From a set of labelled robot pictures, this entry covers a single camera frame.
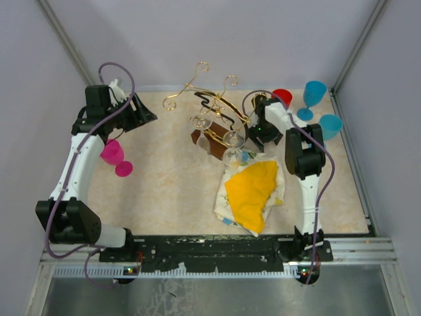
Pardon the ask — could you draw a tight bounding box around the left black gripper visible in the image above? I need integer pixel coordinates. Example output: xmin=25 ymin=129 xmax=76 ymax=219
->
xmin=105 ymin=92 xmax=157 ymax=132

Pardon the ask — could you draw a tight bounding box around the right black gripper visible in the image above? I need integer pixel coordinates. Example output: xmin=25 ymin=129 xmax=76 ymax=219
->
xmin=245 ymin=120 xmax=282 ymax=154

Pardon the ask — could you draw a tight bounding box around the red wine glass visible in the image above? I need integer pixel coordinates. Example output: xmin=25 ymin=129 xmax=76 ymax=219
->
xmin=272 ymin=89 xmax=293 ymax=108

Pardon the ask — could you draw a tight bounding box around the pink wine glass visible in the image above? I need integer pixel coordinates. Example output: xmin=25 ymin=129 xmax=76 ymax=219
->
xmin=100 ymin=140 xmax=133 ymax=177

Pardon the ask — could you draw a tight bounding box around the blue wine glass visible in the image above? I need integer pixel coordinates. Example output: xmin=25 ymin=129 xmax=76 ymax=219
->
xmin=319 ymin=114 xmax=343 ymax=141
xmin=297 ymin=80 xmax=327 ymax=121

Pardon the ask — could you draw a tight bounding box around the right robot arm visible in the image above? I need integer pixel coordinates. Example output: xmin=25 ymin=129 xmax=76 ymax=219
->
xmin=247 ymin=92 xmax=326 ymax=261

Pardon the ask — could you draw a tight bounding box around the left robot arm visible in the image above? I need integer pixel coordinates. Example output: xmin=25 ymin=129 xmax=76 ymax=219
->
xmin=36 ymin=79 xmax=157 ymax=261

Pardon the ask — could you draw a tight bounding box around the clear wine glass right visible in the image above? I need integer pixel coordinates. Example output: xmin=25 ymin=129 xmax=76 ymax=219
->
xmin=222 ymin=131 xmax=245 ymax=170

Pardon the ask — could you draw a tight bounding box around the clear wine glass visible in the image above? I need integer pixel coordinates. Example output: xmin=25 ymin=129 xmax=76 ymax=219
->
xmin=222 ymin=131 xmax=245 ymax=170
xmin=191 ymin=113 xmax=212 ymax=155

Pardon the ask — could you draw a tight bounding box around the clear wine glass left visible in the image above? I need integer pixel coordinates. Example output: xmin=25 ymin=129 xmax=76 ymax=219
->
xmin=191 ymin=113 xmax=212 ymax=155

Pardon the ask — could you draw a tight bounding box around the yellow floral cloth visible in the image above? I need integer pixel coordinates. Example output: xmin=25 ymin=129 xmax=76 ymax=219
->
xmin=214 ymin=151 xmax=285 ymax=237

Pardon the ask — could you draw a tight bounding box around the gold wire glass rack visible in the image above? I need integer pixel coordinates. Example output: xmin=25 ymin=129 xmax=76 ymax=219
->
xmin=162 ymin=61 xmax=251 ymax=141

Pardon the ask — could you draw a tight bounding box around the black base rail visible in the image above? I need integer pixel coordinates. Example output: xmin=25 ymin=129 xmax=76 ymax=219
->
xmin=99 ymin=234 xmax=333 ymax=273

